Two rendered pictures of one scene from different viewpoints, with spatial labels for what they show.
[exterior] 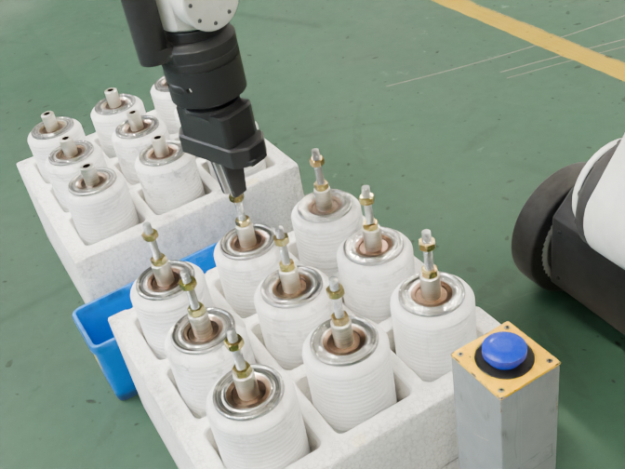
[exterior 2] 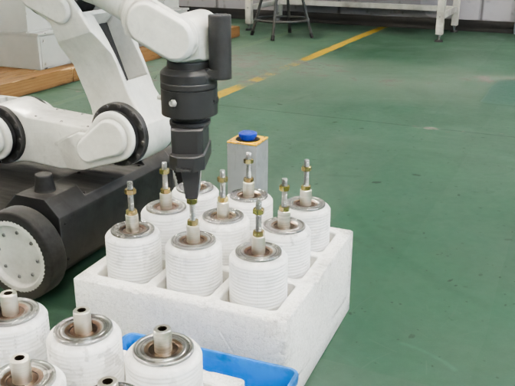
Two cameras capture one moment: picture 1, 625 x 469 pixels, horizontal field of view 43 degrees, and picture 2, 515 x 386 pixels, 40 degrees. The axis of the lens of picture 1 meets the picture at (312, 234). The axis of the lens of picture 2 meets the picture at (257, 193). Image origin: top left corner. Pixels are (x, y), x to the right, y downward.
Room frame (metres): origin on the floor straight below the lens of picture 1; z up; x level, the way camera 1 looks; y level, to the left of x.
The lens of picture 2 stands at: (1.52, 0.94, 0.73)
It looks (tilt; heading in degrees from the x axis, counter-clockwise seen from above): 20 degrees down; 226
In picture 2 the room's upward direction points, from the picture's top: straight up
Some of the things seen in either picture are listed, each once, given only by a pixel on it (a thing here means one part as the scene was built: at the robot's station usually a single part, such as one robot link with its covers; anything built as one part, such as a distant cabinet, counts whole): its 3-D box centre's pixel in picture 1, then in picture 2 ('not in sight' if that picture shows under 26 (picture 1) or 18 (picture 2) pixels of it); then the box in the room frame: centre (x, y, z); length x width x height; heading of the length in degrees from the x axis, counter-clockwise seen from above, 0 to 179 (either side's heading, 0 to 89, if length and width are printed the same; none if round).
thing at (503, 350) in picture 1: (504, 353); (247, 136); (0.51, -0.15, 0.32); 0.04 x 0.04 x 0.02
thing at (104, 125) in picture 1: (129, 148); not in sight; (1.35, 0.31, 0.16); 0.10 x 0.10 x 0.18
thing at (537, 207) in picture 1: (572, 227); (22, 252); (0.94, -0.39, 0.10); 0.20 x 0.05 x 0.20; 112
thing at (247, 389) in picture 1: (246, 383); (305, 197); (0.59, 0.10, 0.26); 0.02 x 0.02 x 0.03
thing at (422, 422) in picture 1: (312, 380); (224, 295); (0.74, 0.04, 0.09); 0.39 x 0.39 x 0.18; 24
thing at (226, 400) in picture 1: (248, 392); (305, 204); (0.59, 0.10, 0.25); 0.08 x 0.08 x 0.01
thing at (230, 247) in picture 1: (247, 242); (193, 240); (0.85, 0.08, 0.25); 0.08 x 0.08 x 0.01
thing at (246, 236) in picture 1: (246, 234); (193, 233); (0.85, 0.08, 0.26); 0.02 x 0.02 x 0.03
